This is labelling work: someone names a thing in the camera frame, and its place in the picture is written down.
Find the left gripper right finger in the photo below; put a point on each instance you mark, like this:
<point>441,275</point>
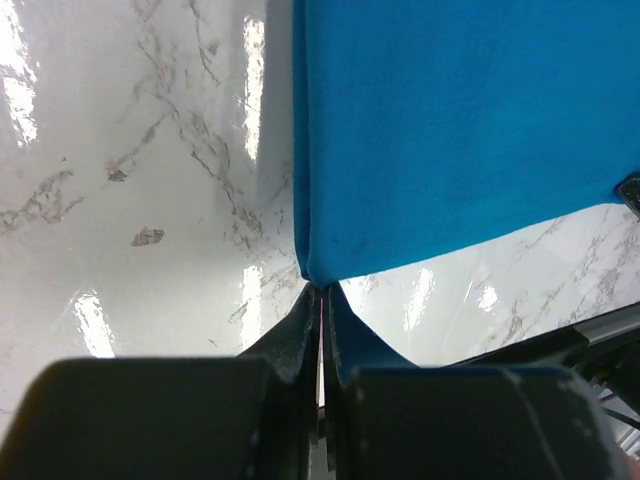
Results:
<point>387,418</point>

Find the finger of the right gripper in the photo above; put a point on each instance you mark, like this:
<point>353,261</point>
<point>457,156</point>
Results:
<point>628,192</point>

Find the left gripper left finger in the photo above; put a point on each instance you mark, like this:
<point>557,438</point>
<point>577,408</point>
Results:
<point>251,416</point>

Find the blue t shirt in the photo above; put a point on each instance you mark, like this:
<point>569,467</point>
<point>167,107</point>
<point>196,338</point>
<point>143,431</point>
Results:
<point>423,127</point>

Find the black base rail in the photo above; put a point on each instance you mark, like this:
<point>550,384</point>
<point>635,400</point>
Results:
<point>603,350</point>

